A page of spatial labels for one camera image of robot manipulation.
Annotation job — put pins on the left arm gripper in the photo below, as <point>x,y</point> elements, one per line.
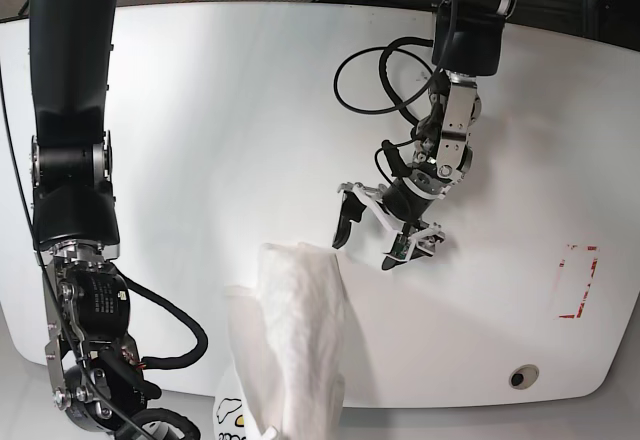
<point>398,210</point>

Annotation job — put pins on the white printed t-shirt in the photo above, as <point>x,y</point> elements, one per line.
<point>286,334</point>

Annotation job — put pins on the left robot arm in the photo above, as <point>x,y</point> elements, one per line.
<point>466,46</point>

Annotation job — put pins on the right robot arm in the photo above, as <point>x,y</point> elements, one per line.
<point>92,360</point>

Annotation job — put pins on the red tape rectangle marking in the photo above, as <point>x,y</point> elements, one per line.
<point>576,273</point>

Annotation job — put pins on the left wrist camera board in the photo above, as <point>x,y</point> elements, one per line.
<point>400,247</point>

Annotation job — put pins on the right table cable grommet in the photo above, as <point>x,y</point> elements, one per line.
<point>524,377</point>

